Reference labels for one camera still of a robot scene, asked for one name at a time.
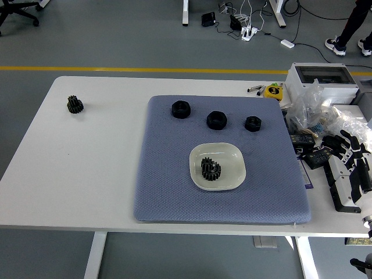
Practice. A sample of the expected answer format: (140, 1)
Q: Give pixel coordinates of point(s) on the white power strip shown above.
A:
(249, 33)

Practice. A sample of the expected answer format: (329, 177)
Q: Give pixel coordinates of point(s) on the black digital display module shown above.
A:
(302, 141)
(318, 160)

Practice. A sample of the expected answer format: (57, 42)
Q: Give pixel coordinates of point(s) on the grey electrical enclosure box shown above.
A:
(319, 72)

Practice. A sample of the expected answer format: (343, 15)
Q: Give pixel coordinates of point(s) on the white power brick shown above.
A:
(287, 43)

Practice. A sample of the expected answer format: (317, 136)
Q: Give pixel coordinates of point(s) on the white table leg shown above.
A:
(308, 258)
(95, 255)

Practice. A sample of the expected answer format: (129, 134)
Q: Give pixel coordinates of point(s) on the black power adapter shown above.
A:
(208, 19)

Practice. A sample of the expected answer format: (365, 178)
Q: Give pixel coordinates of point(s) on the medium black hex nut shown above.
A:
(216, 120)

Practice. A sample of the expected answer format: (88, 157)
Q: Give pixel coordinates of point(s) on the small black gear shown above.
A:
(205, 162)

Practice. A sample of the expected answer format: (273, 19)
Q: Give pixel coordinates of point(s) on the large black hex nut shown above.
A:
(180, 110)

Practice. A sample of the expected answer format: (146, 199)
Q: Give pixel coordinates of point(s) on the large black gear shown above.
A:
(214, 175)

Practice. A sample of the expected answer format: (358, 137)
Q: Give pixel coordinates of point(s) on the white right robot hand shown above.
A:
(361, 186)

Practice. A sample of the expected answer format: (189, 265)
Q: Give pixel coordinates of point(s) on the grey floor socket plate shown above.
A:
(264, 241)

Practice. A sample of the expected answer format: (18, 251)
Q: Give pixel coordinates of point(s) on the black electronic device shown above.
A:
(235, 22)

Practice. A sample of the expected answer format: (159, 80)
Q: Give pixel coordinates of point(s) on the white push-button control box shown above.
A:
(344, 194)

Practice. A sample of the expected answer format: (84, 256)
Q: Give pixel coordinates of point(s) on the white box with black side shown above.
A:
(337, 168)

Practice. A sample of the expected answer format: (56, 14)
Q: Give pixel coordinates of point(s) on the black plastic part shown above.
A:
(332, 143)

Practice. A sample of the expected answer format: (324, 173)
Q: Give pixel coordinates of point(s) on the silver black marker pen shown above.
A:
(254, 88)

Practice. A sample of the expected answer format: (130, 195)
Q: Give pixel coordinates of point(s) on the grey plastic box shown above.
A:
(364, 90)

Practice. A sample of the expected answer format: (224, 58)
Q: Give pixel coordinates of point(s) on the black office chair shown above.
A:
(16, 11)

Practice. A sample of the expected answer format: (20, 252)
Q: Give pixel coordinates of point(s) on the white flat box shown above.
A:
(356, 110)

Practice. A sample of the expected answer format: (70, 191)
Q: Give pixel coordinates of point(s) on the person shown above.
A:
(353, 20)

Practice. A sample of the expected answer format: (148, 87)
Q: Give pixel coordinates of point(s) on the green terminal strip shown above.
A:
(359, 241)

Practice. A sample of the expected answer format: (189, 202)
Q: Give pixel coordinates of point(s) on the white desk leg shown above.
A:
(279, 14)
(185, 13)

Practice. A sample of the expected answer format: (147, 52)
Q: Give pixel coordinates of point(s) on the clear plastic bag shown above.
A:
(308, 107)

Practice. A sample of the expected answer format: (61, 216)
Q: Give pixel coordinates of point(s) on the yellow tape measure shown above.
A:
(273, 91)

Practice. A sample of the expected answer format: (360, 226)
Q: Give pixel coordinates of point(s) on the black double gear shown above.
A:
(75, 105)

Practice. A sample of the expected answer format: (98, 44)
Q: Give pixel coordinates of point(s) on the clear bubble wrap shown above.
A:
(353, 123)

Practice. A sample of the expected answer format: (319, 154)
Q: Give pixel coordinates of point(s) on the small black hex nut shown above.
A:
(253, 123)

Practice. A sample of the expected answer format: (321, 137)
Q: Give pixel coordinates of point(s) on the blue-grey padded mat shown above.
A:
(168, 174)

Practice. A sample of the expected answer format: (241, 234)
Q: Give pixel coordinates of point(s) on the white square dish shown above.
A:
(232, 165)

